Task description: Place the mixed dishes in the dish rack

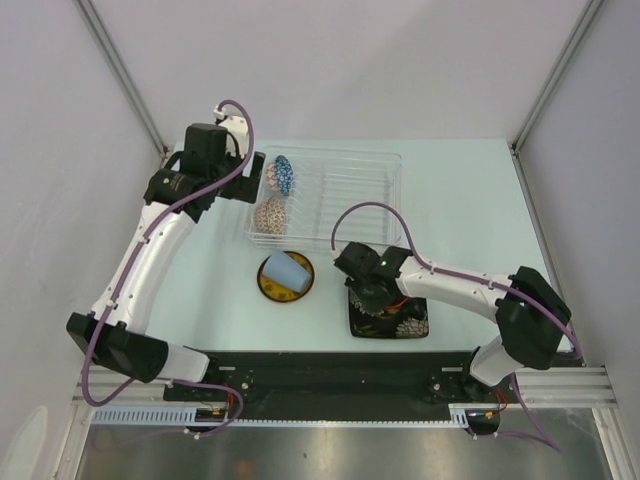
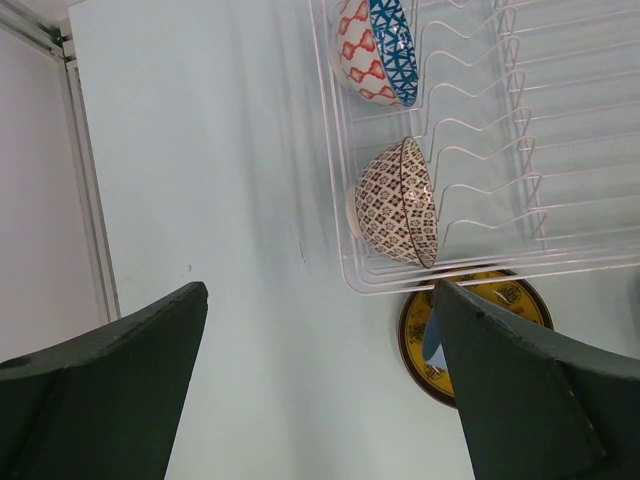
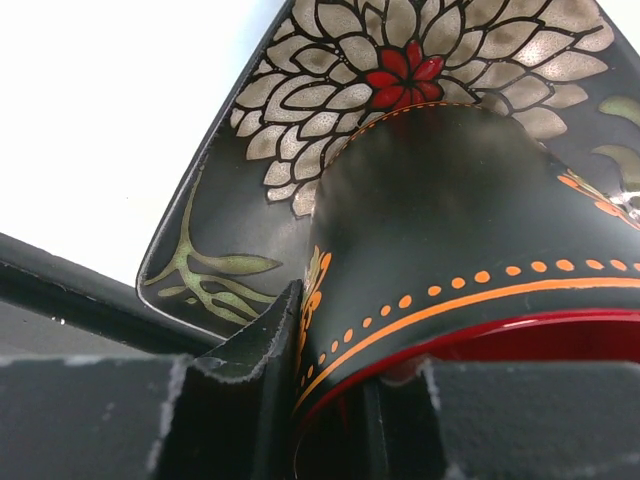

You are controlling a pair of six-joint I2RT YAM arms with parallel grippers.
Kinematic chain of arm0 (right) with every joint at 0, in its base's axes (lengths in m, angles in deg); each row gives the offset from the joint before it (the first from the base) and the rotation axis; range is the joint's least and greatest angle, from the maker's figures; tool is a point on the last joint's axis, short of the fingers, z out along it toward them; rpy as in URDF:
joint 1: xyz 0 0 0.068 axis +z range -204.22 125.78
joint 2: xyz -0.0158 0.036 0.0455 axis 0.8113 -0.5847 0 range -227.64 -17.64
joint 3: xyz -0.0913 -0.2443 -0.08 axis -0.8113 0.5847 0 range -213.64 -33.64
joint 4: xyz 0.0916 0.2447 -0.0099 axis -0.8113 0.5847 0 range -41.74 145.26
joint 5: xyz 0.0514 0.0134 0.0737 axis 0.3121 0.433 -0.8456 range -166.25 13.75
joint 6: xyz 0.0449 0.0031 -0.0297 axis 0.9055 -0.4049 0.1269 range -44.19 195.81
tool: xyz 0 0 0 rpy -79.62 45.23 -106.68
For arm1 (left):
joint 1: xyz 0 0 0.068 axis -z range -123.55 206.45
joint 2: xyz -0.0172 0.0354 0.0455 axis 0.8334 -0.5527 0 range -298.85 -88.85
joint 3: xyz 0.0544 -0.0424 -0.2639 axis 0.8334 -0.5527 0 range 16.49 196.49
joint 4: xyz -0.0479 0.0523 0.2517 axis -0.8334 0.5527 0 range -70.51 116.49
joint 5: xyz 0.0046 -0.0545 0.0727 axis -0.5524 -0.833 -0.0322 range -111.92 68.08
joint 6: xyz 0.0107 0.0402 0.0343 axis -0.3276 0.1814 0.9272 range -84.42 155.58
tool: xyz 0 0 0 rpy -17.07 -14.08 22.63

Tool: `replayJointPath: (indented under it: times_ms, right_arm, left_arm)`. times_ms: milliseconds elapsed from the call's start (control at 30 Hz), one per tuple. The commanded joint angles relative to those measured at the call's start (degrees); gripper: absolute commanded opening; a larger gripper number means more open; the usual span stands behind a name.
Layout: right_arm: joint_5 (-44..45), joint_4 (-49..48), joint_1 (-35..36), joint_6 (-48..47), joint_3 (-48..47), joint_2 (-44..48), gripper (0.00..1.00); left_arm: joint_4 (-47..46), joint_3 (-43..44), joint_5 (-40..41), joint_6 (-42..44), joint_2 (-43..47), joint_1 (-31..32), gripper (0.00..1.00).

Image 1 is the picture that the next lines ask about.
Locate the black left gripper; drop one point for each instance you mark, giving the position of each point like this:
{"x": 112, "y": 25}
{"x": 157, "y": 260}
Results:
{"x": 244, "y": 187}

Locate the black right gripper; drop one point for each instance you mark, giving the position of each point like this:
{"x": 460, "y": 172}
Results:
{"x": 372, "y": 305}

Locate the blue patterned bowl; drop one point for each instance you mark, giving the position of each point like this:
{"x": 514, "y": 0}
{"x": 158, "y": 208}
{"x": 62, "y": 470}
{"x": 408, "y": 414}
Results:
{"x": 279, "y": 175}

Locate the red lacquer cup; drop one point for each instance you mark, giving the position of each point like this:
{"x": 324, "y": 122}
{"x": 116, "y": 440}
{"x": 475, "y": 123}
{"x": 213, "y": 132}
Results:
{"x": 397, "y": 304}

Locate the brown patterned bowl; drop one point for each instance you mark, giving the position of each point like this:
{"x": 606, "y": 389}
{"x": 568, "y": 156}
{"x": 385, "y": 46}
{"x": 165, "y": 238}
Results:
{"x": 269, "y": 217}

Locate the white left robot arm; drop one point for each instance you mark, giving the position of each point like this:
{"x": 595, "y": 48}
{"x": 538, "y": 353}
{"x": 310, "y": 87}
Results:
{"x": 113, "y": 334}

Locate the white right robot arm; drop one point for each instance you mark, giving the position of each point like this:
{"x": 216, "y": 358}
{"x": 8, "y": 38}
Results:
{"x": 531, "y": 317}

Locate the black floral square plate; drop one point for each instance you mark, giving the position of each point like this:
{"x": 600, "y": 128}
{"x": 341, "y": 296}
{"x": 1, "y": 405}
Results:
{"x": 409, "y": 322}

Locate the light blue plastic cup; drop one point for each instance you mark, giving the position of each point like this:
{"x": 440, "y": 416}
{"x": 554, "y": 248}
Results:
{"x": 281, "y": 268}

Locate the yellow round saucer plate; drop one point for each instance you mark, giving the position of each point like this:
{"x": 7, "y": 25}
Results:
{"x": 278, "y": 293}

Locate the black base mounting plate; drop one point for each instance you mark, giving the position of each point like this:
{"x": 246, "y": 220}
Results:
{"x": 381, "y": 384}

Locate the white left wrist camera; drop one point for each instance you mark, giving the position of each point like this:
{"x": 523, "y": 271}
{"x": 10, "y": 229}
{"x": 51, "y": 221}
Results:
{"x": 237, "y": 131}

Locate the white wire dish rack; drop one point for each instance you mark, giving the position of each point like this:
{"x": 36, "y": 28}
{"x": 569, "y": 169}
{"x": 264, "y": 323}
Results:
{"x": 326, "y": 183}

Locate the aluminium frame rail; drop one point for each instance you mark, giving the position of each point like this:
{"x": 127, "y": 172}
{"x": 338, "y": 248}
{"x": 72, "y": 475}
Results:
{"x": 566, "y": 387}

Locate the white slotted cable duct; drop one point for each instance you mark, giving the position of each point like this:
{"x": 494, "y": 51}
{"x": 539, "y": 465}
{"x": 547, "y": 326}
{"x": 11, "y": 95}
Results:
{"x": 193, "y": 417}

